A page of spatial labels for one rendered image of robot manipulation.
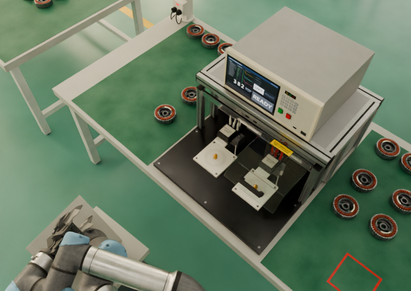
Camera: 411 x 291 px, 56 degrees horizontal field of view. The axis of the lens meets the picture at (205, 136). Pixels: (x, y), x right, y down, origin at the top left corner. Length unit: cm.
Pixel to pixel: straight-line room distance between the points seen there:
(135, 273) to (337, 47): 111
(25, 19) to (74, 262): 195
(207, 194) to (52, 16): 164
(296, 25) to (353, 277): 105
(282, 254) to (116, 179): 142
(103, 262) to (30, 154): 194
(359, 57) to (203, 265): 149
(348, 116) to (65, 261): 117
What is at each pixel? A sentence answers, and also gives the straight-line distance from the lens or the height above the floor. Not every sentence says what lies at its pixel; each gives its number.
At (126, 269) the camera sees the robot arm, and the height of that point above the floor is 121.
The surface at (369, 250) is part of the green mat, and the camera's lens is 181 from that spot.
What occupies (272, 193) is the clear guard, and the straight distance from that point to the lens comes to 146.
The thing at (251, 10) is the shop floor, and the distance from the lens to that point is 404.
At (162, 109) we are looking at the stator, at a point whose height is 78.
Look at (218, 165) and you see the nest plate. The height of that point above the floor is 78.
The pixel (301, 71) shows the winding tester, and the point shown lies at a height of 132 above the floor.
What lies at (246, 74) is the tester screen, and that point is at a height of 125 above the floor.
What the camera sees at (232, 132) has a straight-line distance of 176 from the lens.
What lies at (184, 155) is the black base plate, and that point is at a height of 77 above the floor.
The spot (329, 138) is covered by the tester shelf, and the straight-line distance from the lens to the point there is 158.
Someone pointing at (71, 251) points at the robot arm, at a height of 123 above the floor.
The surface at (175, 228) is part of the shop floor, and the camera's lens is 253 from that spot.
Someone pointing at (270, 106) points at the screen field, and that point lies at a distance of 155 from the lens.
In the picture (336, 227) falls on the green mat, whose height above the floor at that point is 75.
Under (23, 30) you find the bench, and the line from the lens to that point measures 276.
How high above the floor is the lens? 232
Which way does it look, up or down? 54 degrees down
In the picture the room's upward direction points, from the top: 1 degrees clockwise
